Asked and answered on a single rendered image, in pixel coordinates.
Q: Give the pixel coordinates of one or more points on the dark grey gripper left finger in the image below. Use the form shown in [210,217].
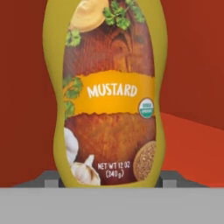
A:
[46,180]

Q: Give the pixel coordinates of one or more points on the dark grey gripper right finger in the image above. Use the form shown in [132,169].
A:
[172,180]

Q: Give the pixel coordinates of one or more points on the yellow mustard bottle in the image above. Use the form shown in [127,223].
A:
[108,87]

